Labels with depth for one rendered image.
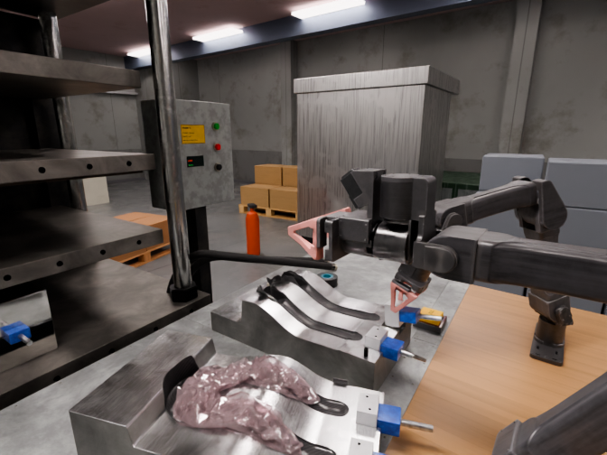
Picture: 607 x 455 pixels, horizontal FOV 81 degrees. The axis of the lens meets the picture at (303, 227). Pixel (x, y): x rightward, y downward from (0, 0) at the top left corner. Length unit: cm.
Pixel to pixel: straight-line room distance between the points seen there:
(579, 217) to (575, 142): 435
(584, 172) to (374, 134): 190
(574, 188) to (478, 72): 478
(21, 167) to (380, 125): 316
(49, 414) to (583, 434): 91
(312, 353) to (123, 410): 40
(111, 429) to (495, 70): 691
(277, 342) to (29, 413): 53
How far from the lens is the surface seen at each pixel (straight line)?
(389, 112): 371
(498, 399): 95
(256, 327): 96
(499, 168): 298
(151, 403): 73
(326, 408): 76
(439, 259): 47
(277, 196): 575
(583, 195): 260
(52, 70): 117
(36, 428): 95
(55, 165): 112
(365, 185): 52
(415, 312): 91
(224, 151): 153
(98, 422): 73
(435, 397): 90
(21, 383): 113
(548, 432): 58
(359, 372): 84
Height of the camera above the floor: 136
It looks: 15 degrees down
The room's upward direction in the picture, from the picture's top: straight up
